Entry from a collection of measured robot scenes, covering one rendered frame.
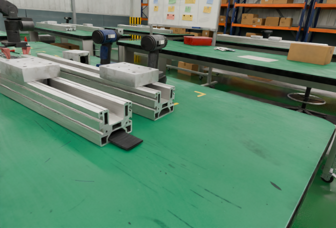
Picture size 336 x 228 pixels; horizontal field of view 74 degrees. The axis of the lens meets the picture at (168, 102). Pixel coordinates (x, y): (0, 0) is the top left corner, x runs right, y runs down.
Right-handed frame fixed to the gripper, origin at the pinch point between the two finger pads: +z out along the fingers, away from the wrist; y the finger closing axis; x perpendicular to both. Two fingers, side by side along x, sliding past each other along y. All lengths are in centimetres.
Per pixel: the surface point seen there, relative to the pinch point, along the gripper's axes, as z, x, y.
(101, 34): -17, -53, 13
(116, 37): -15, -51, 23
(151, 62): -8, -78, 17
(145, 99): -3, -94, -5
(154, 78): -7, -91, 3
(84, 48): 23, 165, 156
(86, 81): -2, -67, -5
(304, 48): -7, -115, 182
